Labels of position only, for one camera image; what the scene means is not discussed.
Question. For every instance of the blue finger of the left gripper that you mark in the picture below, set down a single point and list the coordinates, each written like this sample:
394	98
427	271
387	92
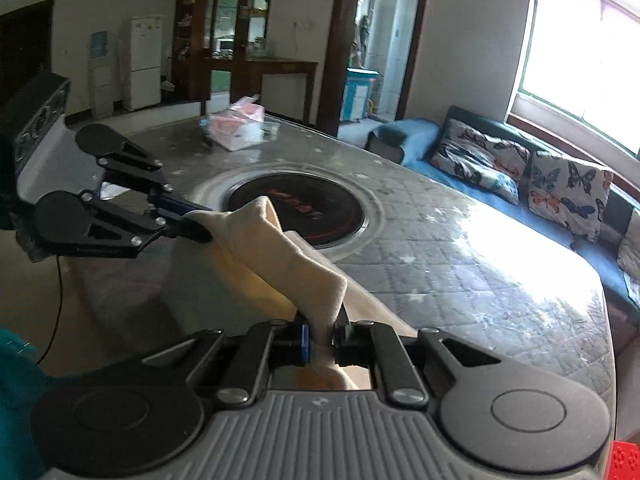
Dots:
83	225
130	166

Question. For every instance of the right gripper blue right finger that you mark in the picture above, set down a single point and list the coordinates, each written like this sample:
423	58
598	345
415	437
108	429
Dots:
377	347

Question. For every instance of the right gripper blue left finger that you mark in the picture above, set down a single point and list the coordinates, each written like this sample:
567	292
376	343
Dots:
248	361

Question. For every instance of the cream beige sweatshirt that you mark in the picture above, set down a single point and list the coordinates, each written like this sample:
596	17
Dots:
253	271

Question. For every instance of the white refrigerator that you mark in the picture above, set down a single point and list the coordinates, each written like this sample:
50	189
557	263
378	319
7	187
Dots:
141	61

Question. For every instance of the water dispenser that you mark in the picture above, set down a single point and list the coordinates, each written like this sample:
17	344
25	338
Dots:
101	74

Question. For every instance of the pink tissue pack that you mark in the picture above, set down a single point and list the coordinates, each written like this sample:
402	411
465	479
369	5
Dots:
237	127

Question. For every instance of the black round induction cooktop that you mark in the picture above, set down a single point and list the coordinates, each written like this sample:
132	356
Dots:
319	210

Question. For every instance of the dark wooden display cabinet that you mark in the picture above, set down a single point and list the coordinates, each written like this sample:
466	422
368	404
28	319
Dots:
219	29

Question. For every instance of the butterfly pillow lying flat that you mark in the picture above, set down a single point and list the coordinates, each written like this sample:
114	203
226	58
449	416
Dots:
483	161

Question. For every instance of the blue sofa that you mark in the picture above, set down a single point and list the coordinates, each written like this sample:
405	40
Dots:
411	143

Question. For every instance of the blue small cabinet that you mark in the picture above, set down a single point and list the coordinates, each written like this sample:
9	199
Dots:
357	91

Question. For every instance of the butterfly pillow upright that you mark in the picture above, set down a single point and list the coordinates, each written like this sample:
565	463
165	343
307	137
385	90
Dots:
570	192

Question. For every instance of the grey plain cushion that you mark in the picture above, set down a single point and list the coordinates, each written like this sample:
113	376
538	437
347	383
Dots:
628	257

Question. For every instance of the window with green frame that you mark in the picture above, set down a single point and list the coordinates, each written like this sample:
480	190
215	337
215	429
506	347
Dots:
583	60

